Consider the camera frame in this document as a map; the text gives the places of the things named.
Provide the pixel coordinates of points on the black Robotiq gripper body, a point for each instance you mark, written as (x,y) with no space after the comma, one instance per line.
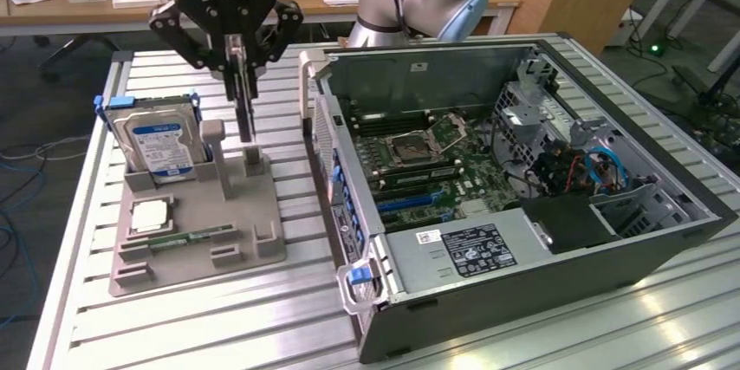
(225,1)

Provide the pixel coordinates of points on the graphics card with metal bracket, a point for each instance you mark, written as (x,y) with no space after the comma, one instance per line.
(247,123)

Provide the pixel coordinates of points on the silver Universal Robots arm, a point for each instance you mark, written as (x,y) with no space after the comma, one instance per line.
(381,10)

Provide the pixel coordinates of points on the black chair base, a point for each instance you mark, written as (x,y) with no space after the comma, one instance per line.
(69,51)

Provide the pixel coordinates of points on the hard disk with blue label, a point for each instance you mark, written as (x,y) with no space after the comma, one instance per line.
(156,144)

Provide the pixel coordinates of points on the CPU socket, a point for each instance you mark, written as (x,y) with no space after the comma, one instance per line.
(411,144)

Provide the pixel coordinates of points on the open socket cover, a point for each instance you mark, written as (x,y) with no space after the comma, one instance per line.
(451,127)

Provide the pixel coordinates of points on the silver CPU chip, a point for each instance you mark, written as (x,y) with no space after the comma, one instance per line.
(149,216)

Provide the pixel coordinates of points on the blue expansion slot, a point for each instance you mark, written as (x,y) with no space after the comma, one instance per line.
(404,202)

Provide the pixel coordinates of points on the silver metal disk bay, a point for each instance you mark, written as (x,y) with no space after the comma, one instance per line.
(523,127)

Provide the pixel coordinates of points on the green RAM stick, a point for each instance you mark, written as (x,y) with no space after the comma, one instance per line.
(185,240)

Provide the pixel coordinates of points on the green motherboard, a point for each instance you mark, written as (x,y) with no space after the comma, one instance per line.
(480,179)

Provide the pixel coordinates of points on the grey plastic parts rack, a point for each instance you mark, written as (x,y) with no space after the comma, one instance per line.
(196,266)

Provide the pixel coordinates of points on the blue case latch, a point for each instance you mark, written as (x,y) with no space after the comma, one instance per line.
(359,277)

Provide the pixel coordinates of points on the grey power supply unit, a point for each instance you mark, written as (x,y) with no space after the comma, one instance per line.
(421,266)

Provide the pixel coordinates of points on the device with green light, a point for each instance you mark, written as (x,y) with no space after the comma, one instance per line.
(655,48)

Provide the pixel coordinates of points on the open black PC case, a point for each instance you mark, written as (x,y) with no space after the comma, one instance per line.
(520,292)

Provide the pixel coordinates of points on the blue disk carrier bracket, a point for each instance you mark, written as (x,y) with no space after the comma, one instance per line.
(120,102)

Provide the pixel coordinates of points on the white sticker on case wall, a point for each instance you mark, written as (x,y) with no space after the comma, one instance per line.
(420,67)

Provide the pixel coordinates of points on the black plastic air duct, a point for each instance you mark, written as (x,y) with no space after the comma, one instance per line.
(569,222)

